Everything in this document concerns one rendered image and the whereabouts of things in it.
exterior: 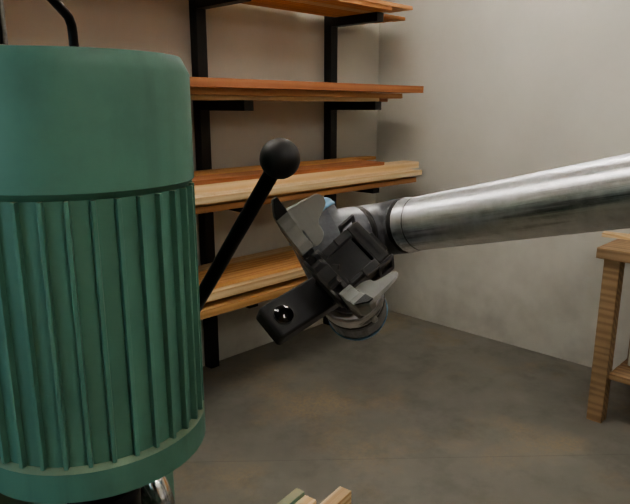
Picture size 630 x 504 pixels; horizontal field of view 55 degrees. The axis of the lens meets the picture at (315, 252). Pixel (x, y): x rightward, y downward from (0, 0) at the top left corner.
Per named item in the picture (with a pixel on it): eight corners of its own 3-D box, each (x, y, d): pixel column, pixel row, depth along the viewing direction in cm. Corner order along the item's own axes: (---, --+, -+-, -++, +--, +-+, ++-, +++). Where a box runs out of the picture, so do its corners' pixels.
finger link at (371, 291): (405, 268, 59) (372, 252, 68) (360, 308, 59) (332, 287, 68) (423, 291, 60) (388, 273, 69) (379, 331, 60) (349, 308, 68)
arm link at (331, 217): (324, 221, 104) (357, 283, 100) (268, 230, 97) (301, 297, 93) (352, 188, 98) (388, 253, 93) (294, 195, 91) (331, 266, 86)
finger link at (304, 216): (296, 162, 67) (336, 220, 72) (255, 197, 66) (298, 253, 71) (308, 170, 64) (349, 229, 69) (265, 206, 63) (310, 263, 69)
